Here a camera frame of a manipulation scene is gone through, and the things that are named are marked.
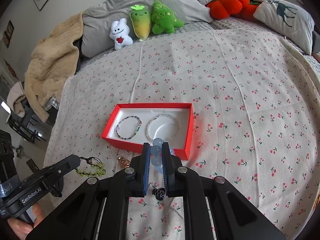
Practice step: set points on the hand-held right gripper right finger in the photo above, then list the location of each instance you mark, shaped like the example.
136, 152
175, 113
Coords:
165, 172

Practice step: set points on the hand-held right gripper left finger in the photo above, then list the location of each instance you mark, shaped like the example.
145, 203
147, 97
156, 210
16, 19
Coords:
146, 170

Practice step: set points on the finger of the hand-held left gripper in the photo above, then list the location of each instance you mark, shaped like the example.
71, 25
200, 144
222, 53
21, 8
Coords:
57, 188
65, 165

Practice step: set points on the black hair clip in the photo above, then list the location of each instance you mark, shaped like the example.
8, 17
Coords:
158, 193

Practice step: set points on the red cardboard box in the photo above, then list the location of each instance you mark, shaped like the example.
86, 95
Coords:
125, 147

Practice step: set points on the person's left hand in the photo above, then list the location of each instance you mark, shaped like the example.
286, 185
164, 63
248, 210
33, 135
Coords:
36, 217

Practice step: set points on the black chair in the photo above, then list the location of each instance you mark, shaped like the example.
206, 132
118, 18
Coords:
27, 127

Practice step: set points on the pale pink cloth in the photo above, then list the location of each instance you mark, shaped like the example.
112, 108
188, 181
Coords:
15, 92

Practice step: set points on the cherry print bed sheet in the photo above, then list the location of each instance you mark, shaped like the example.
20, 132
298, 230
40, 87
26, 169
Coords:
225, 92

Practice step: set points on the beige quilted blanket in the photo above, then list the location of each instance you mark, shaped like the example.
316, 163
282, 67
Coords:
50, 62

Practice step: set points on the white rabbit plush toy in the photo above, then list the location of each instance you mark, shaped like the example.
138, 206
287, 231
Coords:
120, 33

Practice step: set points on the yellow green carrot plush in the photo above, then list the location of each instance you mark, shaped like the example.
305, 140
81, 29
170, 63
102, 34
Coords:
141, 22

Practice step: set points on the green star plush toy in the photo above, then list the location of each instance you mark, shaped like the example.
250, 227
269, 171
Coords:
162, 17

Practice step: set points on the grey checked bed cover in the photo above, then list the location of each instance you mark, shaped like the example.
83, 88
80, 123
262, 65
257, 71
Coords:
225, 23

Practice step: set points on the red orange pumpkin cushion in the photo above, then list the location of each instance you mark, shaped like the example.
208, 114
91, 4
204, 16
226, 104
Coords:
225, 5

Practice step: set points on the deer print pillow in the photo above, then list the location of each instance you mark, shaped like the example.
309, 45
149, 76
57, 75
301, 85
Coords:
282, 20

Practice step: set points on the small wall poster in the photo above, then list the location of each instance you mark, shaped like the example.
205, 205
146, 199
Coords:
5, 40
10, 27

